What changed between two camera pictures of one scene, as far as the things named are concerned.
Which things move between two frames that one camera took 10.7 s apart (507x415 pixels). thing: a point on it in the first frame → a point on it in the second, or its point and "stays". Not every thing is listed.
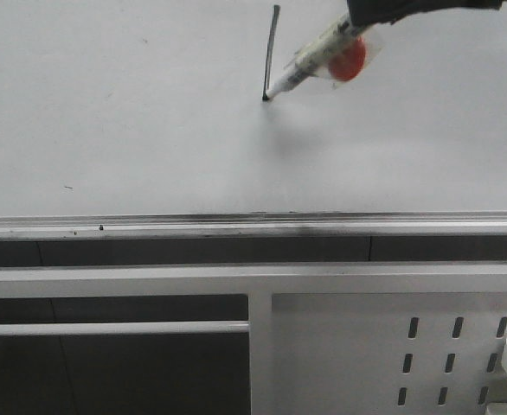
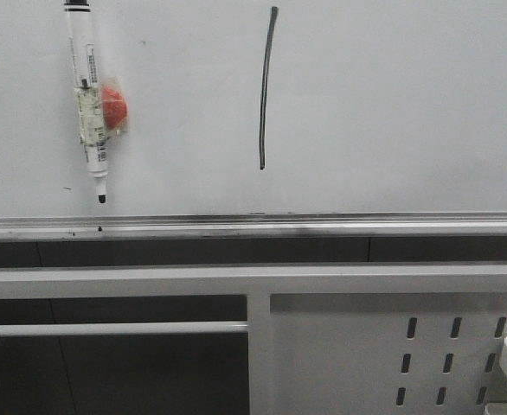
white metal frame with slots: (324, 339) stays
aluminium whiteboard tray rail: (254, 226) stays
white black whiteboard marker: (316, 60) → (93, 134)
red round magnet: (347, 63) → (114, 108)
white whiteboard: (129, 106) stays
